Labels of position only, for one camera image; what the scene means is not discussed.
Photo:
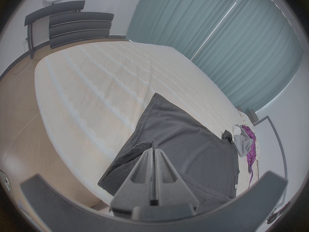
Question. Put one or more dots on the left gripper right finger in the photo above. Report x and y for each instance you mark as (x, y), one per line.
(173, 192)

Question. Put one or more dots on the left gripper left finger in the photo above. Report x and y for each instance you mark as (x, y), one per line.
(135, 192)

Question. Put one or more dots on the black T-shirt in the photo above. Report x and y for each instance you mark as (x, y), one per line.
(193, 153)

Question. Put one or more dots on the bed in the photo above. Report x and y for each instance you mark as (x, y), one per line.
(96, 81)

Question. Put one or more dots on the grey garment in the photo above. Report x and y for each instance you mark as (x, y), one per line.
(242, 145)

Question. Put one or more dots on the purple satin garment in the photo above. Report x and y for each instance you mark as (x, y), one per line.
(251, 148)

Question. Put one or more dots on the white garment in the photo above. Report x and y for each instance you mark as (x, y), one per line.
(236, 129)

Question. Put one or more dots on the white printed pillow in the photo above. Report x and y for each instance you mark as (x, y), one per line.
(245, 118)

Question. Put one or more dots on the grey bedside table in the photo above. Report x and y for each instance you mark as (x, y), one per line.
(249, 113)

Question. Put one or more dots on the blue-green curtain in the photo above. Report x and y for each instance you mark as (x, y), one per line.
(181, 20)
(260, 57)

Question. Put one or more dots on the black desk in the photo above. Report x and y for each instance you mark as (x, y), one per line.
(48, 8)

